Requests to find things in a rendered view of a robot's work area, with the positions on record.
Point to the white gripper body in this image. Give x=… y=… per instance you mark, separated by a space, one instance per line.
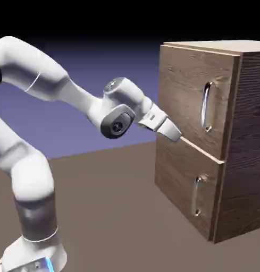
x=169 y=129

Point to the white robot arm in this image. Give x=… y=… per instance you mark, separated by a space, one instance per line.
x=44 y=72

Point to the large wooden cabinet door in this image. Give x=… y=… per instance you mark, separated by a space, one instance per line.
x=185 y=95

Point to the small wooden cabinet door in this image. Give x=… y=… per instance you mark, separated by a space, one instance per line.
x=180 y=180

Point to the brown wooden cabinet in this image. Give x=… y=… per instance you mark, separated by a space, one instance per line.
x=244 y=148

